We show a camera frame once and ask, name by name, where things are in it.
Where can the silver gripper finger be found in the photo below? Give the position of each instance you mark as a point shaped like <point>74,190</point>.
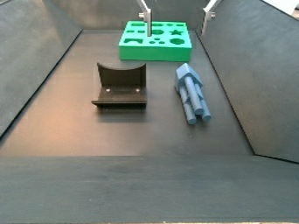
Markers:
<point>146,15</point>
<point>209,14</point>

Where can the blue three prong object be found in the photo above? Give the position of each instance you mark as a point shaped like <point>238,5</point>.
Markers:
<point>189,88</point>

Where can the black curved fixture stand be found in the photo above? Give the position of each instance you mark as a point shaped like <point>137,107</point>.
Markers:
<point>122,86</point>

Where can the green foam shape-sorter block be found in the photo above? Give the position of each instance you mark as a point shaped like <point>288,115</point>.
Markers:
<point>168,45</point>

